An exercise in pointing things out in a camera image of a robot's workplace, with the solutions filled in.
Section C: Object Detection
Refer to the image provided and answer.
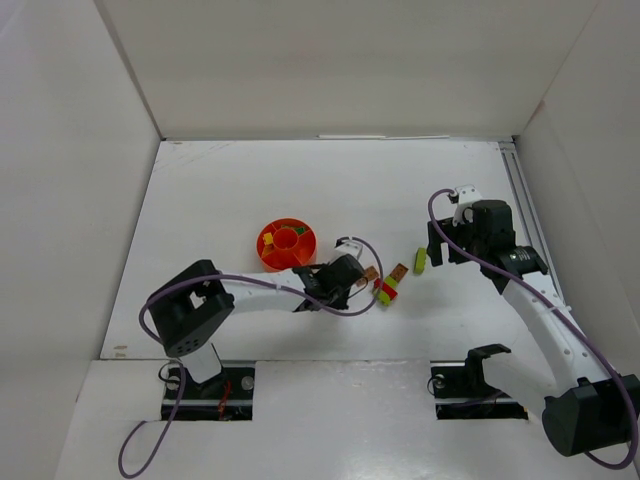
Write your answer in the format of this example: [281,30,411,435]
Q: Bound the lime green long lego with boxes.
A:
[413,247,428,275]

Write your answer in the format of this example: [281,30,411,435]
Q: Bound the red and lime lego stack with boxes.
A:
[373,276,398,307]

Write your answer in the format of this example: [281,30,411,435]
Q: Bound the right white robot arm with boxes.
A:
[427,186,639,470]

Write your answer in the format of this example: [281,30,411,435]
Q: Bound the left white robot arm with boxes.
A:
[142,254,365,385]

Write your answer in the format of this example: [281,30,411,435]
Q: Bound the brown studded lego plate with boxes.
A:
[357,266,379,286]

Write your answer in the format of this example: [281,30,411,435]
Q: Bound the brown upside-down lego plate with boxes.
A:
[390,263,408,283]

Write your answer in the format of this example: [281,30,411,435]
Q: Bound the orange round divided container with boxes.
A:
[256,218,317,273]

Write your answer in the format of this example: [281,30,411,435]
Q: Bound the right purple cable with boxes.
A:
[427,188,640,470]

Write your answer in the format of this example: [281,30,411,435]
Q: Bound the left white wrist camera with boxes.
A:
[333,237,363,260]

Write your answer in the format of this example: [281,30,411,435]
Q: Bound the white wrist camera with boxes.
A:
[448,184,483,227]
[333,237,363,260]

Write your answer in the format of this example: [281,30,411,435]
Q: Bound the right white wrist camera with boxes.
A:
[448,184,483,227]

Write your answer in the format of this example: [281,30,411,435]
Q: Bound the aluminium rail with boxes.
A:
[498,140,572,315]

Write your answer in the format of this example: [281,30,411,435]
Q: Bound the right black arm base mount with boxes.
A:
[427,344,529,421]

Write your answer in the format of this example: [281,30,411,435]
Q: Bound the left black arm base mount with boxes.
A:
[174,362,256,422]

